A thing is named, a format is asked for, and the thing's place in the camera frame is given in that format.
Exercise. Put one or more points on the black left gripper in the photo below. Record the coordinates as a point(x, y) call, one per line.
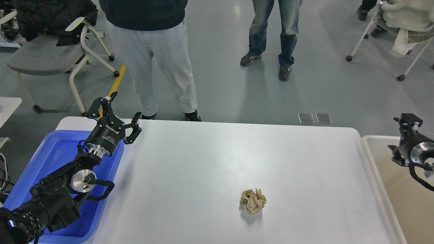
point(106, 136)

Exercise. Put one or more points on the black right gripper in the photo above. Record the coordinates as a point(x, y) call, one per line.
point(415, 147)

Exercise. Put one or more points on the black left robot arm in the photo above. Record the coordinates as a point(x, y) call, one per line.
point(56, 198)

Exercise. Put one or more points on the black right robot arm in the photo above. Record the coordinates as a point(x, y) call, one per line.
point(428, 172)

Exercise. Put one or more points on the white chair with wheels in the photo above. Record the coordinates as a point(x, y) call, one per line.
point(371, 30)

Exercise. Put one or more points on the beige plastic bin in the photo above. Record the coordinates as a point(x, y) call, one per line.
point(406, 206)

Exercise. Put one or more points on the blue plastic bin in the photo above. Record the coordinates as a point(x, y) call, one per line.
point(56, 150)

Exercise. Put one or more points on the right metal floor plate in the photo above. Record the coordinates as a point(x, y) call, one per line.
point(323, 118)

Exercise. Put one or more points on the person in grey sweatpants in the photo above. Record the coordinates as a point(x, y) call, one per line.
point(145, 30)

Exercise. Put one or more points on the white side table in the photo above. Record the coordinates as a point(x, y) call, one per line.
point(8, 106)

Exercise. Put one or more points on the cream coat on chair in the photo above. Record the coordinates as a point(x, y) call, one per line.
point(413, 18)

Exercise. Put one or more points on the black jacket on chair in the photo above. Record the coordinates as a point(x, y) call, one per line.
point(34, 16)

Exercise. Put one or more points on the crumpled brown paper ball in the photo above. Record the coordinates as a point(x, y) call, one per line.
point(253, 201)

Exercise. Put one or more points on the grey chair with white frame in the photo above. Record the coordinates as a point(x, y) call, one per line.
point(41, 57)

